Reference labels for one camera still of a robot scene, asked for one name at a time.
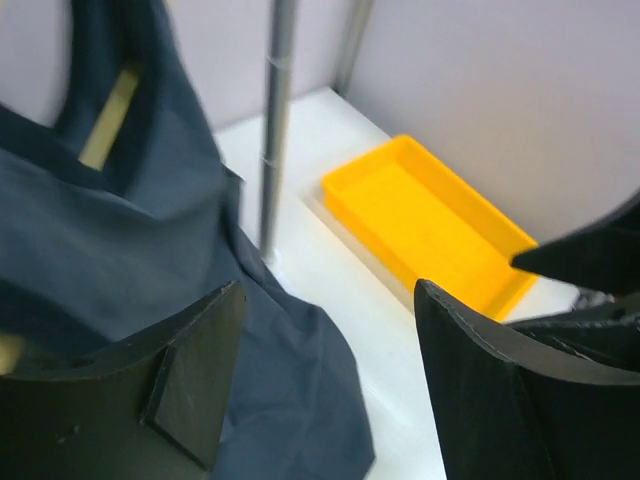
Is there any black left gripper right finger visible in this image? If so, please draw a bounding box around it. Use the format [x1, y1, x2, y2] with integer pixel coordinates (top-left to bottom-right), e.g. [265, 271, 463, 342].
[414, 280, 639, 479]

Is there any silver white clothes rack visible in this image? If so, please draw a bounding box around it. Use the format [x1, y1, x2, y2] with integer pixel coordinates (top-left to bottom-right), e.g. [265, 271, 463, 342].
[259, 0, 298, 260]

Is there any yellow hanger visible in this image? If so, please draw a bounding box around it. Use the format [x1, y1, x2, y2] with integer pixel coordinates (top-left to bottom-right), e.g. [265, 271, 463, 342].
[1, 64, 141, 375]

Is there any yellow plastic tray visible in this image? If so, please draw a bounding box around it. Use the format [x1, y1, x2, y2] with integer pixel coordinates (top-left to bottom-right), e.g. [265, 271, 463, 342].
[321, 135, 537, 322]

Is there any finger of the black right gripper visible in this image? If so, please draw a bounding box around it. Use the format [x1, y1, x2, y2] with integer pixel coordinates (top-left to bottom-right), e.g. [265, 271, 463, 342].
[510, 193, 639, 297]

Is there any blue printed tank top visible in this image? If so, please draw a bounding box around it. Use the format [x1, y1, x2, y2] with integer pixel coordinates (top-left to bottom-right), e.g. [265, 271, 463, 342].
[1, 1, 375, 479]

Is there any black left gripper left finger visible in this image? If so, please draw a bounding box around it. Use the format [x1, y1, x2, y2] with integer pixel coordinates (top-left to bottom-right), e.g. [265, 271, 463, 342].
[1, 282, 246, 479]

